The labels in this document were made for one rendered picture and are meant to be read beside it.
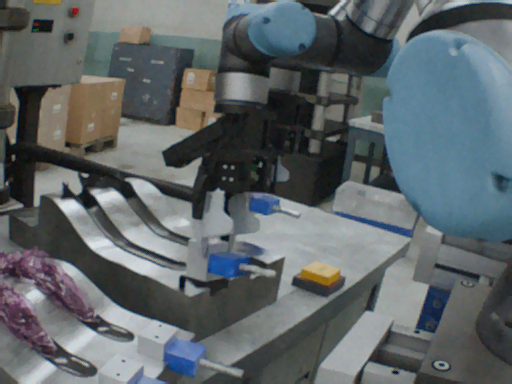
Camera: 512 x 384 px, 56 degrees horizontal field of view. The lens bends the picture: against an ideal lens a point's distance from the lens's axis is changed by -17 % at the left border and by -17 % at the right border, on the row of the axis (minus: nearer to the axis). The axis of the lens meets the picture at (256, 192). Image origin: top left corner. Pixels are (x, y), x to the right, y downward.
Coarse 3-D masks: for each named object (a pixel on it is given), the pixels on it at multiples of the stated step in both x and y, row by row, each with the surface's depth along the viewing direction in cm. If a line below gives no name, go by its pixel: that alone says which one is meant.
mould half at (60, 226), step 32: (64, 192) 96; (96, 192) 99; (32, 224) 97; (64, 224) 90; (128, 224) 97; (192, 224) 107; (64, 256) 91; (96, 256) 86; (128, 256) 87; (256, 256) 95; (128, 288) 82; (160, 288) 79; (192, 288) 78; (256, 288) 91; (160, 320) 80; (192, 320) 78; (224, 320) 85
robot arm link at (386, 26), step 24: (360, 0) 66; (384, 0) 63; (408, 0) 63; (336, 24) 69; (360, 24) 68; (384, 24) 66; (336, 48) 69; (360, 48) 70; (384, 48) 70; (360, 72) 74; (384, 72) 74
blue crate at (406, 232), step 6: (342, 216) 390; (348, 216) 388; (354, 216) 386; (360, 222) 385; (366, 222) 384; (372, 222) 382; (378, 222) 380; (384, 222) 378; (414, 222) 398; (384, 228) 380; (390, 228) 378; (396, 228) 376; (402, 228) 375; (408, 228) 372; (402, 234) 375; (408, 234) 374
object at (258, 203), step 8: (248, 200) 109; (256, 200) 108; (264, 200) 108; (272, 200) 108; (280, 200) 111; (248, 208) 109; (256, 208) 109; (264, 208) 108; (272, 208) 109; (280, 208) 108; (296, 216) 106
